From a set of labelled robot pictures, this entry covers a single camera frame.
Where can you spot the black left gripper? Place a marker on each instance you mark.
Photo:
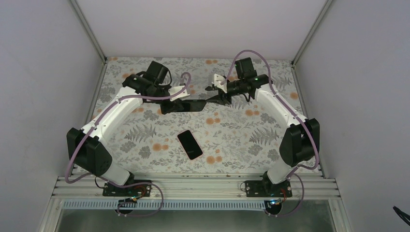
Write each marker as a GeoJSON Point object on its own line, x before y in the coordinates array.
{"type": "Point", "coordinates": [164, 109]}

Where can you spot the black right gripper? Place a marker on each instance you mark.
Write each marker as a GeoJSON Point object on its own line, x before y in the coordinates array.
{"type": "Point", "coordinates": [218, 98]}

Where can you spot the black phone case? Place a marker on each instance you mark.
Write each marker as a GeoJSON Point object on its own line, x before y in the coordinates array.
{"type": "Point", "coordinates": [187, 105]}

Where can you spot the phone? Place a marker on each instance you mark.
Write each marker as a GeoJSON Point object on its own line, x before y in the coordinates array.
{"type": "Point", "coordinates": [190, 145]}

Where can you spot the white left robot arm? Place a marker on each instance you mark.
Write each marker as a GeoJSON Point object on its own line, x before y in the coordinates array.
{"type": "Point", "coordinates": [87, 145]}

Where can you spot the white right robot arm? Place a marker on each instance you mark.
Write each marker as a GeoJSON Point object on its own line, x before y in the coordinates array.
{"type": "Point", "coordinates": [299, 147]}

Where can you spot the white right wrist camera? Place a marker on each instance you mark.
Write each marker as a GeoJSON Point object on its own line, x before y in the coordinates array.
{"type": "Point", "coordinates": [218, 80]}

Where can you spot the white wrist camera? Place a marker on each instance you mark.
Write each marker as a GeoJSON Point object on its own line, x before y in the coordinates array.
{"type": "Point", "coordinates": [178, 92]}
{"type": "Point", "coordinates": [218, 80]}

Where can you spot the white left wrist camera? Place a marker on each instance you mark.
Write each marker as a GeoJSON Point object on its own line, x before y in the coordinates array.
{"type": "Point", "coordinates": [178, 92]}

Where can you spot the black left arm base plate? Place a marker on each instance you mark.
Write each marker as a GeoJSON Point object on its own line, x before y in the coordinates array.
{"type": "Point", "coordinates": [141, 190]}

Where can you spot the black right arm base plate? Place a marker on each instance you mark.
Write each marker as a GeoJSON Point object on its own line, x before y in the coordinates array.
{"type": "Point", "coordinates": [259, 188]}

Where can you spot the aluminium frame rail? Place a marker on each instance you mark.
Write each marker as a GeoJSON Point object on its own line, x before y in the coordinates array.
{"type": "Point", "coordinates": [205, 187]}

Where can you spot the perforated cable duct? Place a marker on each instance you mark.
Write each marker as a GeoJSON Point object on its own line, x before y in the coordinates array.
{"type": "Point", "coordinates": [111, 204]}

